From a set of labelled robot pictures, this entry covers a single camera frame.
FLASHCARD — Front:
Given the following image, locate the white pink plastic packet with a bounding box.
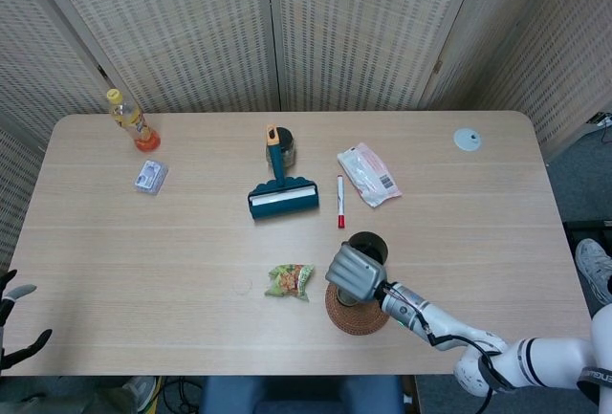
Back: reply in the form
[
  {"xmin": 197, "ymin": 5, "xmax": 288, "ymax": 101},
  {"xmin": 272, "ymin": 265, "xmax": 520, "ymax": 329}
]
[{"xmin": 337, "ymin": 142, "xmax": 403, "ymax": 208}]

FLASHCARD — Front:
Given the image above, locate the black teapot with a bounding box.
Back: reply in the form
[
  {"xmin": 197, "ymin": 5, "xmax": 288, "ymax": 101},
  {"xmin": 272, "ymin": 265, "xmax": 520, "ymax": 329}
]
[{"xmin": 346, "ymin": 230, "xmax": 389, "ymax": 267}]

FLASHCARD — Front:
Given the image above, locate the white sneaker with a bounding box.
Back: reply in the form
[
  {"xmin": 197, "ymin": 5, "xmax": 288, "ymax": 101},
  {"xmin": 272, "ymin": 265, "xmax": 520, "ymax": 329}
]
[{"xmin": 575, "ymin": 238, "xmax": 612, "ymax": 305}]

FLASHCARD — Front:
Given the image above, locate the glass jar black lid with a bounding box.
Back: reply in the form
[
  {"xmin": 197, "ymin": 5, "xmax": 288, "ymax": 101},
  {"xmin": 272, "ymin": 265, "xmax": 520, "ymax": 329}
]
[{"xmin": 265, "ymin": 127, "xmax": 296, "ymax": 167}]

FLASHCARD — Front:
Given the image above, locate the brown woven round coaster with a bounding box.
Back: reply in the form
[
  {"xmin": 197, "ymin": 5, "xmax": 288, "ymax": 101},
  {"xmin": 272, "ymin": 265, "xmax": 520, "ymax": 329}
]
[{"xmin": 324, "ymin": 282, "xmax": 391, "ymax": 337}]

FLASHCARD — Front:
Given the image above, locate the woven folding screen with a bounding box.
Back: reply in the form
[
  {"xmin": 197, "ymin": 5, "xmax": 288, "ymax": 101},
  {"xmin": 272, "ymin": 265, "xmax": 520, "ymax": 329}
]
[{"xmin": 0, "ymin": 0, "xmax": 612, "ymax": 272}]

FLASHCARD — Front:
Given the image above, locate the small clear plastic box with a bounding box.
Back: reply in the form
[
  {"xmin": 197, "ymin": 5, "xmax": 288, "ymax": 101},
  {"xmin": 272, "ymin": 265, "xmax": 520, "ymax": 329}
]
[{"xmin": 133, "ymin": 159, "xmax": 170, "ymax": 194}]

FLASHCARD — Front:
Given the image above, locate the grey sneaker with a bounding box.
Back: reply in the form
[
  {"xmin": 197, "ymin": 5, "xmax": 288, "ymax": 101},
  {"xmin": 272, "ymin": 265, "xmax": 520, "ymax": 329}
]
[{"xmin": 122, "ymin": 375, "xmax": 159, "ymax": 411}]

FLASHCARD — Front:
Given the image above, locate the blue lint roller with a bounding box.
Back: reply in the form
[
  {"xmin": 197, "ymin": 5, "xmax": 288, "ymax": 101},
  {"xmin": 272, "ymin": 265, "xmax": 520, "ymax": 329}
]
[{"xmin": 247, "ymin": 123, "xmax": 320, "ymax": 222}]

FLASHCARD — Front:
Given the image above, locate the green snack bag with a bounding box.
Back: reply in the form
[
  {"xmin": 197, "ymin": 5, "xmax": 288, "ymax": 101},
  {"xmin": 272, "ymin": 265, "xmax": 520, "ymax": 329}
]
[{"xmin": 265, "ymin": 263, "xmax": 316, "ymax": 303}]

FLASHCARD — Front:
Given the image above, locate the blue seat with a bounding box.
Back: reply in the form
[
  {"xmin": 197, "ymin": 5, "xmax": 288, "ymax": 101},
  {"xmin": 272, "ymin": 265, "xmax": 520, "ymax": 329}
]
[{"xmin": 200, "ymin": 375, "xmax": 404, "ymax": 414}]

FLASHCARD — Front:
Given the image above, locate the orange drink bottle yellow cap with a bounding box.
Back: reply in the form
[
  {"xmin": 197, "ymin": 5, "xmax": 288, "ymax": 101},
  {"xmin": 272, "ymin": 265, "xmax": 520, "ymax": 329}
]
[{"xmin": 105, "ymin": 88, "xmax": 162, "ymax": 153}]

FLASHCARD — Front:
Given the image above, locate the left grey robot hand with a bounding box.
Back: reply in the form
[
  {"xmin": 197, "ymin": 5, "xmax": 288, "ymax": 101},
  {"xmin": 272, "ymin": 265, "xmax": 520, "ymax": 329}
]
[{"xmin": 0, "ymin": 269, "xmax": 53, "ymax": 377}]

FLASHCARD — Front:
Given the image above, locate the grey round cable grommet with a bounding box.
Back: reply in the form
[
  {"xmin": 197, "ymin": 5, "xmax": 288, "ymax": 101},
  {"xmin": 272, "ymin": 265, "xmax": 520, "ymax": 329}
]
[{"xmin": 452, "ymin": 127, "xmax": 484, "ymax": 152}]

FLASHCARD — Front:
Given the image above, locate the white marker red cap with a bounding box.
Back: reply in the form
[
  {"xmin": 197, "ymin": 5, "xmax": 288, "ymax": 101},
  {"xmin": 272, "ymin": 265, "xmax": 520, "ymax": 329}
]
[{"xmin": 336, "ymin": 174, "xmax": 347, "ymax": 230}]

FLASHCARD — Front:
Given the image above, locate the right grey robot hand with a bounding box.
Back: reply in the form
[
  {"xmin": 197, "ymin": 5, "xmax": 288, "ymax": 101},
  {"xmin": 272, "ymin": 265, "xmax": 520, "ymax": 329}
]
[{"xmin": 325, "ymin": 241, "xmax": 387, "ymax": 301}]

